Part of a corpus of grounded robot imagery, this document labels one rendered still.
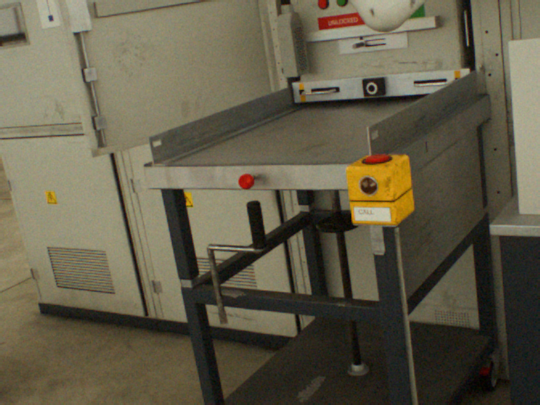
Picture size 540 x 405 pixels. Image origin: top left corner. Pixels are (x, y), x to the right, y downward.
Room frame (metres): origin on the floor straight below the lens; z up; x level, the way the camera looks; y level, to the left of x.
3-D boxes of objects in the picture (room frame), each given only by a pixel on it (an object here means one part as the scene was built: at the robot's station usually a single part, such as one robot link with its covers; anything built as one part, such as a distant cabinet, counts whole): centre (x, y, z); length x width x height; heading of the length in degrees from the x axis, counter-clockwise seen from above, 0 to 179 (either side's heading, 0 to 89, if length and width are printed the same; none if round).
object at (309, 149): (1.82, -0.18, 0.82); 0.68 x 0.62 x 0.06; 145
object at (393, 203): (1.17, -0.19, 0.85); 0.08 x 0.08 x 0.10; 55
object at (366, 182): (1.13, -0.16, 0.87); 0.03 x 0.01 x 0.03; 55
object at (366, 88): (2.07, -0.35, 0.90); 0.06 x 0.03 x 0.05; 55
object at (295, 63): (2.15, -0.15, 1.04); 0.08 x 0.05 x 0.17; 145
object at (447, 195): (1.82, -0.17, 0.46); 0.64 x 0.58 x 0.66; 145
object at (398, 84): (2.10, -0.37, 0.89); 0.54 x 0.05 x 0.06; 55
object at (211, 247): (1.56, 0.08, 0.62); 0.17 x 0.03 x 0.30; 55
